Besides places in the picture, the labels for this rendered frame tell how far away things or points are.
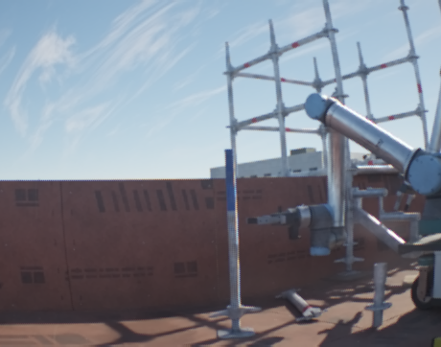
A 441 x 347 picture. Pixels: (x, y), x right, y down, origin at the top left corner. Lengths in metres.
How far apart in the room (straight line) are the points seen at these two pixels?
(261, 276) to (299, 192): 0.58
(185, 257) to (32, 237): 0.89
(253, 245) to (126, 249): 0.78
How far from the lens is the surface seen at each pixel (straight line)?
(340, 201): 2.21
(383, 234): 3.10
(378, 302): 1.95
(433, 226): 2.00
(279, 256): 3.11
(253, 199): 2.99
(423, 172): 1.83
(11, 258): 2.53
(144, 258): 2.69
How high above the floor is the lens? 0.54
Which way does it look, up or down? 4 degrees up
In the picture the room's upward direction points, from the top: 3 degrees counter-clockwise
